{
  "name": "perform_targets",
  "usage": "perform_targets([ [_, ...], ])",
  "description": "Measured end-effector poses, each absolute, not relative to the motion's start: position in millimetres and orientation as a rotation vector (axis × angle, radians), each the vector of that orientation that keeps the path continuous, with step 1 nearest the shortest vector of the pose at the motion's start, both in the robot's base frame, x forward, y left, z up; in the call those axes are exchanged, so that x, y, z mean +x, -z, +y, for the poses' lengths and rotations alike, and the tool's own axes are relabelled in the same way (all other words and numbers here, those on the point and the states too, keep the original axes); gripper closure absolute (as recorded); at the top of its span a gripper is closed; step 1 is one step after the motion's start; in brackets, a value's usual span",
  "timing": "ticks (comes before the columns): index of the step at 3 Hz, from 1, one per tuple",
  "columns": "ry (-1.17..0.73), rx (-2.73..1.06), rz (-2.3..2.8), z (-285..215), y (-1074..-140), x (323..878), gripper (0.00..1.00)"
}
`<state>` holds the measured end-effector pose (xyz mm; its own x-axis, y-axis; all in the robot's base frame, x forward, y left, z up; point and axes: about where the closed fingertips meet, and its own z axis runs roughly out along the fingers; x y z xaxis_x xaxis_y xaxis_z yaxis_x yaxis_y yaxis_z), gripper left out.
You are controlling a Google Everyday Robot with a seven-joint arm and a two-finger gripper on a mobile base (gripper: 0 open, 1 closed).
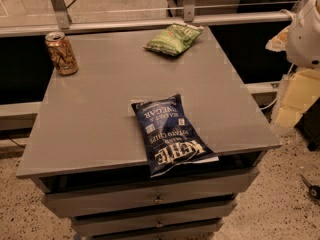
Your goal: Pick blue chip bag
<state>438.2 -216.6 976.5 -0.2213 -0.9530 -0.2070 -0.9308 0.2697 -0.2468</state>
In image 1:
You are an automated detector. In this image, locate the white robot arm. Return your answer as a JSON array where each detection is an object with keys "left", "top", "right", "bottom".
[{"left": 265, "top": 0, "right": 320, "bottom": 69}]

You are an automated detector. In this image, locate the blue Kettle chip bag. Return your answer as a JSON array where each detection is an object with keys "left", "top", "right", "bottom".
[{"left": 131, "top": 94, "right": 219, "bottom": 177}]

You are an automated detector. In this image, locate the green chip bag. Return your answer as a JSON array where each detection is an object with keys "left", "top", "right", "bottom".
[{"left": 144, "top": 23, "right": 204, "bottom": 57}]

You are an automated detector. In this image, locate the grey drawer cabinet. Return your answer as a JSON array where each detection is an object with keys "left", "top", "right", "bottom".
[{"left": 15, "top": 26, "right": 283, "bottom": 240}]

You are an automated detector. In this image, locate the top grey drawer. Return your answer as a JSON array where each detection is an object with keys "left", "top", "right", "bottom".
[{"left": 42, "top": 167, "right": 259, "bottom": 218}]

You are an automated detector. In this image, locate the grey drawer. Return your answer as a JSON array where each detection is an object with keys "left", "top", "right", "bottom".
[
  {"left": 87, "top": 218, "right": 224, "bottom": 240},
  {"left": 72, "top": 200, "right": 237, "bottom": 236},
  {"left": 42, "top": 167, "right": 259, "bottom": 218}
]

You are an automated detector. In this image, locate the middle grey drawer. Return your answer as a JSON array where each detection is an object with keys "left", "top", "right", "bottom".
[{"left": 72, "top": 200, "right": 237, "bottom": 236}]

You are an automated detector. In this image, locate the bottom grey drawer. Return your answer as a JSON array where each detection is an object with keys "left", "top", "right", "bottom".
[{"left": 87, "top": 218, "right": 224, "bottom": 240}]

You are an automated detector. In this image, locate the gold soda can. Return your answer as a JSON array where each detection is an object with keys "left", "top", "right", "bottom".
[{"left": 45, "top": 32, "right": 78, "bottom": 76}]

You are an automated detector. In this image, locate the yellow foam block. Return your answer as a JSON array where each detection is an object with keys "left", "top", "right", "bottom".
[{"left": 273, "top": 68, "right": 320, "bottom": 128}]

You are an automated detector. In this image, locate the black caster wheel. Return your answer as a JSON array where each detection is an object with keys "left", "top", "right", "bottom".
[{"left": 300, "top": 175, "right": 320, "bottom": 200}]

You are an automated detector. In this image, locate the metal railing frame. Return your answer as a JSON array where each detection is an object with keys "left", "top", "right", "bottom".
[{"left": 0, "top": 0, "right": 299, "bottom": 36}]

